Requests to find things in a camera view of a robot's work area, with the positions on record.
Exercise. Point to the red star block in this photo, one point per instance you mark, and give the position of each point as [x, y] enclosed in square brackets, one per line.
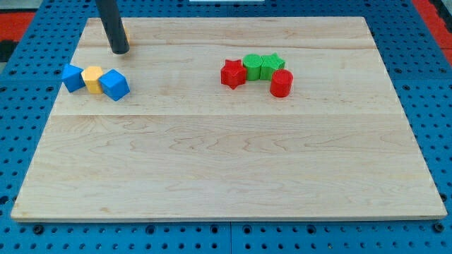
[233, 73]

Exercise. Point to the wooden board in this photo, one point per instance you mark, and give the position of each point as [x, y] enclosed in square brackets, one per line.
[183, 147]

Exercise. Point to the yellow heart block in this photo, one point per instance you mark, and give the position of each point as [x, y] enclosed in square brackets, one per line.
[126, 32]

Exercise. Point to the green star block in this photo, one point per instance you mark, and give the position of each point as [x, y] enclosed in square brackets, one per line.
[270, 64]

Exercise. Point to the blue cube block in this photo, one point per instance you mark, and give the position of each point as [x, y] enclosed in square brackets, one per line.
[114, 85]

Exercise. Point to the green cylinder block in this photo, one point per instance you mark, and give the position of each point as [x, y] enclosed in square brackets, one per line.
[252, 64]

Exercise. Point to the yellow hexagon block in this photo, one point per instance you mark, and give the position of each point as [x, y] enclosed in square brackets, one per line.
[91, 77]

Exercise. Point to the blue triangle block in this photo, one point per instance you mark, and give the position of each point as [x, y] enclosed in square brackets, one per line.
[72, 78]

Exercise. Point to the red cylinder block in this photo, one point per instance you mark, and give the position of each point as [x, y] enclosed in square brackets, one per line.
[281, 83]

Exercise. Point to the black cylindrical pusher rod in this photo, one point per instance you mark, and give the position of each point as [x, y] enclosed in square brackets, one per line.
[113, 26]

